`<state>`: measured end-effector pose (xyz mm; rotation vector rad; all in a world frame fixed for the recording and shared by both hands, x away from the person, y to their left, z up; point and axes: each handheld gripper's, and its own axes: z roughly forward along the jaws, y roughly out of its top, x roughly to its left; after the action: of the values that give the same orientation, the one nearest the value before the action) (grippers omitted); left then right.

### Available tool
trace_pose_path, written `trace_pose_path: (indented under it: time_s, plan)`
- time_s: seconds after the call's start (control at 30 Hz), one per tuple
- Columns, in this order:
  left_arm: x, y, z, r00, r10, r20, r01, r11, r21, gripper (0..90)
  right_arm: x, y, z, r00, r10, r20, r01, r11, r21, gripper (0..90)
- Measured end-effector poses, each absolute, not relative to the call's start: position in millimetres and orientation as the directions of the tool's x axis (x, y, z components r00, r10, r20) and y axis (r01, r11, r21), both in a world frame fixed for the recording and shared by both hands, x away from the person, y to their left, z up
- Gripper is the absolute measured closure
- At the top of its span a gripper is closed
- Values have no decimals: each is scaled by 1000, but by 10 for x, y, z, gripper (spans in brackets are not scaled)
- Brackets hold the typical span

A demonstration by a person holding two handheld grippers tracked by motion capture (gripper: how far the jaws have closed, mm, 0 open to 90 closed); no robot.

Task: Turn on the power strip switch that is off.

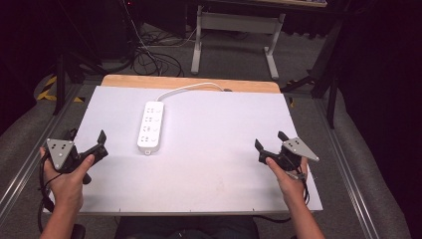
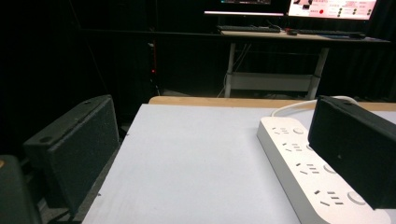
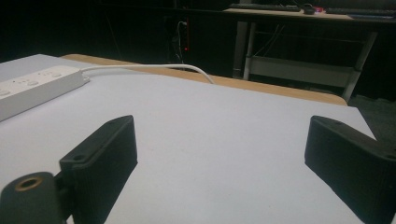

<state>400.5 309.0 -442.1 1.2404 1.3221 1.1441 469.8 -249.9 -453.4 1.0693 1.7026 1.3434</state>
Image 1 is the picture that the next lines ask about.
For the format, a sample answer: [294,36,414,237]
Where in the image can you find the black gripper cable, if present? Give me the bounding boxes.
[37,153,73,235]
[253,165,313,224]

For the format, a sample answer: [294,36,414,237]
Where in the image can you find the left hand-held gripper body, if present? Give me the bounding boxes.
[46,133,109,185]

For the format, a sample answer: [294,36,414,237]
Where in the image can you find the white metal desk frame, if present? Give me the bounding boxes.
[190,4,287,81]

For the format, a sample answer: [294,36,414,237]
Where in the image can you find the person's left hand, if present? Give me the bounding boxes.
[39,146,96,213]

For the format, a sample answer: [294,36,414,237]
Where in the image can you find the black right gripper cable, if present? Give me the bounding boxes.
[253,165,313,224]

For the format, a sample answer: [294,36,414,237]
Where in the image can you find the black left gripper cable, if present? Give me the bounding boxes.
[37,153,73,235]

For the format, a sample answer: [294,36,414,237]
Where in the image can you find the white table cover sheet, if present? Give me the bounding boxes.
[43,85,323,215]

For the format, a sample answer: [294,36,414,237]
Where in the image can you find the yellow black floor tape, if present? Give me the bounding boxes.
[36,75,86,104]

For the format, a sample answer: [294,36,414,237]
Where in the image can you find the person's dark trouser legs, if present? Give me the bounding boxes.
[113,215,261,239]

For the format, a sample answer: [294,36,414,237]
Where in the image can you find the aluminium floor rail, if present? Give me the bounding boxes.
[0,83,84,215]
[313,99,380,239]

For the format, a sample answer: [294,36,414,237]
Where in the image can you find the tangle of black floor cables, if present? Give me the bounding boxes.
[130,19,200,79]

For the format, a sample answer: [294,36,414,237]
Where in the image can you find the white power strip cable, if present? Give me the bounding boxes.
[155,82,227,103]

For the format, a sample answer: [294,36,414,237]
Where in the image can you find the person's right hand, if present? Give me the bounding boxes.
[265,155,310,208]

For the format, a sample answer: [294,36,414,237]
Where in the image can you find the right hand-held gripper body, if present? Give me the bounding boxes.
[258,136,320,173]

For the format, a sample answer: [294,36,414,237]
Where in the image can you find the black metal stand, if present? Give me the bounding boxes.
[280,18,344,129]
[53,39,108,117]

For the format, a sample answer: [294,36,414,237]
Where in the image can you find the white power strip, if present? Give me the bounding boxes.
[136,101,165,156]

